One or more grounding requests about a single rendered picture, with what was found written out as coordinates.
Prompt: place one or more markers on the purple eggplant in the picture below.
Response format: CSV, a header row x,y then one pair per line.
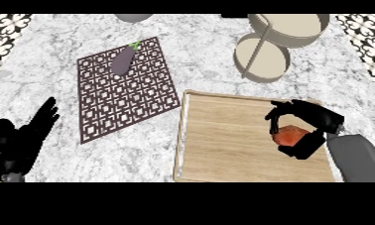
x,y
121,60

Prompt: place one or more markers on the grey tiered basket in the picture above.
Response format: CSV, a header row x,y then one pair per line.
x,y
277,42

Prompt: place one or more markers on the black flat object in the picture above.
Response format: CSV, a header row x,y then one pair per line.
x,y
233,15

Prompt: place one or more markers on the grey round object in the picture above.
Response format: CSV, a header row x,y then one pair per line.
x,y
132,17

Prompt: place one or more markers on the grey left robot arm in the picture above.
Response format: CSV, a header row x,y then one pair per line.
x,y
10,178

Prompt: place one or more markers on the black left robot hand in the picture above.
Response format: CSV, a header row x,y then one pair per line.
x,y
29,133

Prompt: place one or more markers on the brown patterned placemat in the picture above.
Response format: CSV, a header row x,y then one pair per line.
x,y
124,90

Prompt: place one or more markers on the orange sweet potato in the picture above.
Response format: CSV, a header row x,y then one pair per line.
x,y
289,135

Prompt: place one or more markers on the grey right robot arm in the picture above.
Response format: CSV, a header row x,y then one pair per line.
x,y
352,158

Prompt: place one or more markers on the pale wooden tray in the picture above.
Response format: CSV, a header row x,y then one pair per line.
x,y
248,139

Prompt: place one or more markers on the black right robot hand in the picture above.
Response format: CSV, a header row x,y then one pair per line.
x,y
311,116

